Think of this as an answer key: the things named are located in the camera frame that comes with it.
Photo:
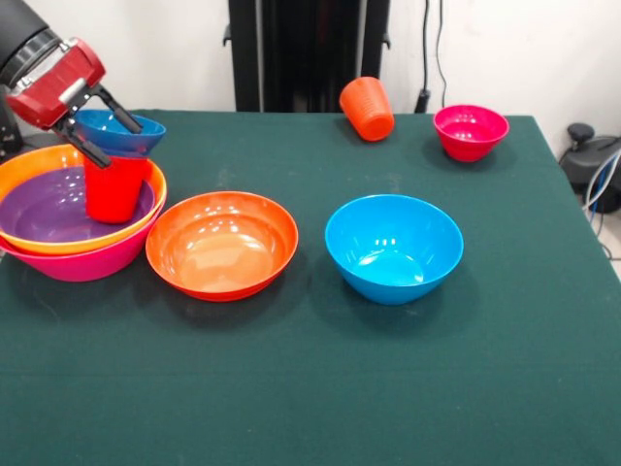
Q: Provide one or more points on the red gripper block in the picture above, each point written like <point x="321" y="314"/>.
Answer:
<point x="53" y="87"/>

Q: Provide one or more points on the small dark blue bowl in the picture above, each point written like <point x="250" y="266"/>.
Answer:
<point x="140" y="138"/>

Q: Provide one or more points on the red cup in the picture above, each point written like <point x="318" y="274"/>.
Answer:
<point x="116" y="194"/>

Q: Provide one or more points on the large orange bowl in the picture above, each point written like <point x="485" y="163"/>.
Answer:
<point x="29" y="165"/>

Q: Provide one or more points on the purple bowl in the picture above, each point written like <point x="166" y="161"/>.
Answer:
<point x="43" y="209"/>

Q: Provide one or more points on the large pink bowl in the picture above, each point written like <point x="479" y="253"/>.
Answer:
<point x="97" y="262"/>

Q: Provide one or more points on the red-orange bowl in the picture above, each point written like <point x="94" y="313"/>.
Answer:
<point x="218" y="247"/>

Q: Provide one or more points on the orange cup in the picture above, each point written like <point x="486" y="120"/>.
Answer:
<point x="369" y="114"/>

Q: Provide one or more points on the light blue bowl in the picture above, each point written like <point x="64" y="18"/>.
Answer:
<point x="388" y="257"/>

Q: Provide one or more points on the dark green table cloth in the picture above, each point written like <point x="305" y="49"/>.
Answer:
<point x="310" y="378"/>

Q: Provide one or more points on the small pink bowl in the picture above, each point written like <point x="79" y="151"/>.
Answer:
<point x="470" y="133"/>

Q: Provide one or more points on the black office chair base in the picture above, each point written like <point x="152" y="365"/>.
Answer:
<point x="582" y="160"/>

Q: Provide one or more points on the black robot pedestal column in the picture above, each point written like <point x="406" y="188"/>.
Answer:
<point x="310" y="48"/>

